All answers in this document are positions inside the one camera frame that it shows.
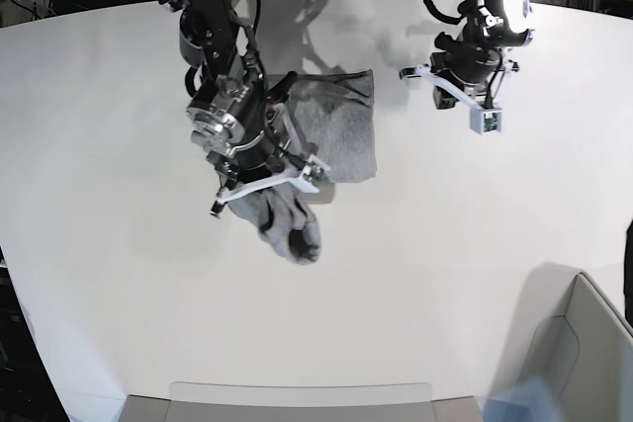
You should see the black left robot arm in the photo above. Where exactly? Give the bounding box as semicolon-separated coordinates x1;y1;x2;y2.
423;0;533;109

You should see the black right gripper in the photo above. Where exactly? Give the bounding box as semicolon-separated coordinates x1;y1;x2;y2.
212;121;302;185

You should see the grey bin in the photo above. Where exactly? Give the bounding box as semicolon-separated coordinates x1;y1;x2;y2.
512;273;632;421
119;381;483;421

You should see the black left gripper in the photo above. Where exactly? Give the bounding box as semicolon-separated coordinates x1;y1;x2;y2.
430;43;504;110

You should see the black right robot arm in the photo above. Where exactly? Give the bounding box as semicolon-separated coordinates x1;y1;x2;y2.
158;0;306;187

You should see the grey bin at bottom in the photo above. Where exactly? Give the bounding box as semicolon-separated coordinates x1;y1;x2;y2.
119;381;483;421

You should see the grey T-shirt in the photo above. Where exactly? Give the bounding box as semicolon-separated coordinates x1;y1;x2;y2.
228;70;377;265

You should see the grey bin at right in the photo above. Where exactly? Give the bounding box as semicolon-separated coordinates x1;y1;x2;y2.
512;273;632;421

